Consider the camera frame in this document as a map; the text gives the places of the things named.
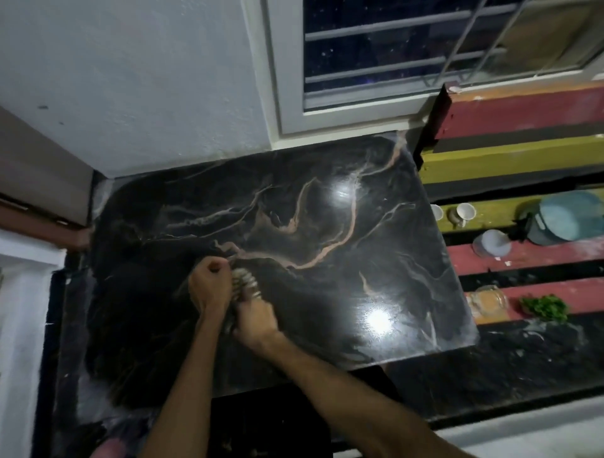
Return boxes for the striped red yellow mat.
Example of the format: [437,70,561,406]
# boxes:
[417,79,604,326]

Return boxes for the white framed barred window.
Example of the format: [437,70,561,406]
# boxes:
[242,0,604,138]

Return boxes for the person's left forearm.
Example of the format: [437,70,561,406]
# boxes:
[140,309,229,458]

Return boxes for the clear glass jar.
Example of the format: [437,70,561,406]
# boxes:
[465,285,509,319]

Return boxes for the brown wooden door frame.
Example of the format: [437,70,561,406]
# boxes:
[0,106,95,251]

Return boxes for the bunch of green herbs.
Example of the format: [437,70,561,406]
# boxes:
[519,294,570,322]

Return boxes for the person's right forearm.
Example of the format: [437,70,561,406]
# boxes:
[250,329,473,458]

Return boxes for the person's right hand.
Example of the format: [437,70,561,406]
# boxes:
[231,296,280,352]

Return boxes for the teal lidded pot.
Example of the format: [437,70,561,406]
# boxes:
[519,191,604,246]

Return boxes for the grey cleaning rag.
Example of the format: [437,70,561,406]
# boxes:
[226,267,263,337]

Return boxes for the person's left hand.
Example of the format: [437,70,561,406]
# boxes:
[188,258,234,320]

